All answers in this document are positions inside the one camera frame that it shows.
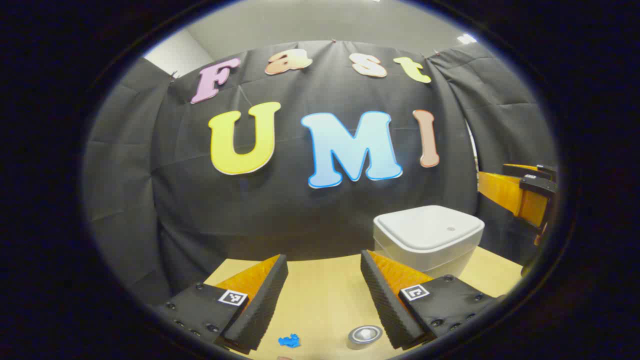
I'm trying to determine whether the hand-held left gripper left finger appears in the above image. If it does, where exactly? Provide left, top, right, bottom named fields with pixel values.
left=150, top=254, right=289, bottom=357

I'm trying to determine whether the wooden desktop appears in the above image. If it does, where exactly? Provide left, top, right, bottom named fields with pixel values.
left=202, top=246, right=525, bottom=360

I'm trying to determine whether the white desktop garbage bin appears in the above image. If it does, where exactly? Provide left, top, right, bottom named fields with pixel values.
left=373, top=205, right=486, bottom=281

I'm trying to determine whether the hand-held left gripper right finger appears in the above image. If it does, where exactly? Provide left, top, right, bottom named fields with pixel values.
left=360, top=249, right=506, bottom=351

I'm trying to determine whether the black backdrop cloth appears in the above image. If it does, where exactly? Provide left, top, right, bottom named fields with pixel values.
left=82, top=40, right=558, bottom=306

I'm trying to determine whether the silver pop can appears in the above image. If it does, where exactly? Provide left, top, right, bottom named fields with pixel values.
left=347, top=325, right=384, bottom=350

